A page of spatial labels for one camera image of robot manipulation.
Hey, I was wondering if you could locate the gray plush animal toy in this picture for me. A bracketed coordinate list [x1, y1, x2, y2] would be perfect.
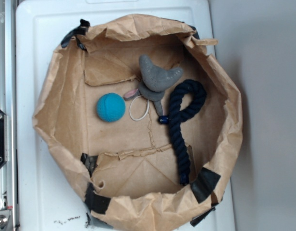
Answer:
[123, 54, 184, 116]

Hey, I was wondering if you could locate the blue rubber ball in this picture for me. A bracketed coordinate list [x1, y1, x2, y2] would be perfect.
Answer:
[96, 93, 125, 122]

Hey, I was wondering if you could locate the brown paper bag bin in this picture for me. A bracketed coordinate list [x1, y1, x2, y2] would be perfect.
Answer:
[33, 14, 243, 231]

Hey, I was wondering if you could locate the white elastic ring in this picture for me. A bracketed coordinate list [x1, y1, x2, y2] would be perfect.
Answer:
[129, 95, 150, 121]

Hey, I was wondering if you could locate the dark navy rope toy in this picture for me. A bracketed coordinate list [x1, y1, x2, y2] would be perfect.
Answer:
[159, 79, 207, 185]

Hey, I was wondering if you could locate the black bracket plate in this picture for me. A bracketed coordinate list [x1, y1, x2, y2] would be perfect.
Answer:
[0, 109, 8, 170]

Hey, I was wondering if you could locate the metal rail frame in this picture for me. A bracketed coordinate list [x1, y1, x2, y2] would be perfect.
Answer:
[0, 0, 20, 231]

